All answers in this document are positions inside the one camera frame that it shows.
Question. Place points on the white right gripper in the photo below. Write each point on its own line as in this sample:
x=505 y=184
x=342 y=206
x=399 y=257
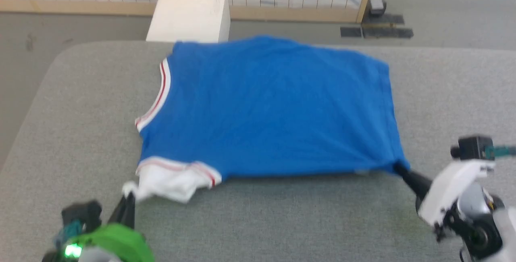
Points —
x=451 y=189

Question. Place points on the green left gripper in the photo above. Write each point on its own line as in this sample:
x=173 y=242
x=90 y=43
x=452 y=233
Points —
x=113 y=244

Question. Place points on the blue sports jersey white trim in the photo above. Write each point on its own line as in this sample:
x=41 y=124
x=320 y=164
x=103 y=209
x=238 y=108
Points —
x=274 y=109

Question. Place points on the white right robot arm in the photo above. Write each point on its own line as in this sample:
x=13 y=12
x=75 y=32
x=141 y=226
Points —
x=483 y=229

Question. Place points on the large black floor patch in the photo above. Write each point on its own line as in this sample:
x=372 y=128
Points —
x=387 y=30

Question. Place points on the small black floor patch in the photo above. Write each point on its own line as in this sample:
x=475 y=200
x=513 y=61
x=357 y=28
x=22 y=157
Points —
x=350 y=32

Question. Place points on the white box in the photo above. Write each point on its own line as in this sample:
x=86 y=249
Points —
x=189 y=12

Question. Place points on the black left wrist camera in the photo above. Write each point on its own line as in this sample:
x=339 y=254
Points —
x=80 y=215

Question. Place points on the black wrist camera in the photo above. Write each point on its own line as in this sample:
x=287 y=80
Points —
x=471 y=148
x=80 y=215

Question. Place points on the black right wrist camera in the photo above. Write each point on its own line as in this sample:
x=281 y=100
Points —
x=471 y=148

